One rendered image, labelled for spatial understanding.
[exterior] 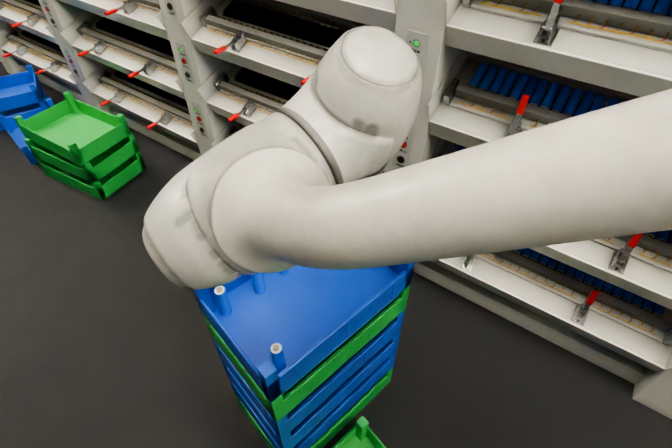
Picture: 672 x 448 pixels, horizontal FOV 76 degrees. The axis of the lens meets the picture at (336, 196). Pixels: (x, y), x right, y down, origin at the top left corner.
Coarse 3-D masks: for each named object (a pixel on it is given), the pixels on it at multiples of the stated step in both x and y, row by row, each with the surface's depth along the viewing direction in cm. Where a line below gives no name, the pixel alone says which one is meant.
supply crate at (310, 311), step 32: (288, 288) 74; (320, 288) 74; (352, 288) 74; (384, 288) 68; (224, 320) 70; (256, 320) 70; (288, 320) 70; (320, 320) 70; (352, 320) 66; (256, 352) 66; (288, 352) 66; (320, 352) 64; (288, 384) 62
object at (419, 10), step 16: (400, 0) 76; (416, 0) 74; (432, 0) 73; (400, 16) 78; (416, 16) 76; (432, 16) 74; (400, 32) 80; (432, 32) 76; (432, 48) 78; (448, 48) 80; (432, 64) 80; (448, 64) 84; (432, 80) 82; (432, 96) 84; (416, 128) 90; (416, 144) 93; (432, 144) 97; (416, 160) 95
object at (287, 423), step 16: (400, 320) 83; (384, 336) 81; (368, 352) 79; (352, 368) 78; (240, 384) 78; (336, 384) 77; (256, 400) 72; (304, 400) 76; (320, 400) 75; (288, 416) 70; (304, 416) 74; (288, 432) 72
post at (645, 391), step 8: (648, 376) 97; (656, 376) 93; (664, 376) 91; (640, 384) 99; (648, 384) 95; (656, 384) 94; (664, 384) 92; (640, 392) 98; (648, 392) 96; (656, 392) 95; (664, 392) 94; (640, 400) 99; (648, 400) 98; (656, 400) 96; (664, 400) 95; (656, 408) 98; (664, 408) 96
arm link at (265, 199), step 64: (256, 128) 37; (576, 128) 19; (640, 128) 17; (192, 192) 34; (256, 192) 31; (320, 192) 27; (384, 192) 23; (448, 192) 21; (512, 192) 19; (576, 192) 18; (640, 192) 17; (192, 256) 33; (256, 256) 33; (320, 256) 26; (384, 256) 24; (448, 256) 23
